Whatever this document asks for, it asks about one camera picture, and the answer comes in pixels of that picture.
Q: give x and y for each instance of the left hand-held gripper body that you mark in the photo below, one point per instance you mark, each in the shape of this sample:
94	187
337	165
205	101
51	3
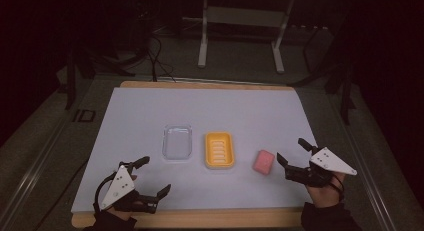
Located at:
118	187

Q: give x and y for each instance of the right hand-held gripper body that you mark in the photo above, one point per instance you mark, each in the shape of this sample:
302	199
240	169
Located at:
328	161

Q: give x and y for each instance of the pink soap bar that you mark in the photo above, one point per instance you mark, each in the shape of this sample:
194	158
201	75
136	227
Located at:
264	161

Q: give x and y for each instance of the yellow soap dish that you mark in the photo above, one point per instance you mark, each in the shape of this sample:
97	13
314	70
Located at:
219	150

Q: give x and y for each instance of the person's left hand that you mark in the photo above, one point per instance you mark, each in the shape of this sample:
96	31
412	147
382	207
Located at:
121	214

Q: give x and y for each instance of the person's right hand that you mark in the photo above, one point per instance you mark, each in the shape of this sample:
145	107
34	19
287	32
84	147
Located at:
322	197

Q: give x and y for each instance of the clear plastic tray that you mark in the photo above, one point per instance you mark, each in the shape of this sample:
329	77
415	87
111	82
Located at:
177	142

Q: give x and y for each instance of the black tripod stand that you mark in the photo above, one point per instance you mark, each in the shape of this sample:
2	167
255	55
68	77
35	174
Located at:
70	84
343	91

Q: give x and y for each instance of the white table mat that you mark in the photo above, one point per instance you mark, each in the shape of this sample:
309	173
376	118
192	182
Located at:
200	106

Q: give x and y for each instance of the white metal stand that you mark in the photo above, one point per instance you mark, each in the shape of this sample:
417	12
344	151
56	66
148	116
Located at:
246	17

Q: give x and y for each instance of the metal floor rail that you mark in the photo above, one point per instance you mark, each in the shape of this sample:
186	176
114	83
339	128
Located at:
30	177
370	177

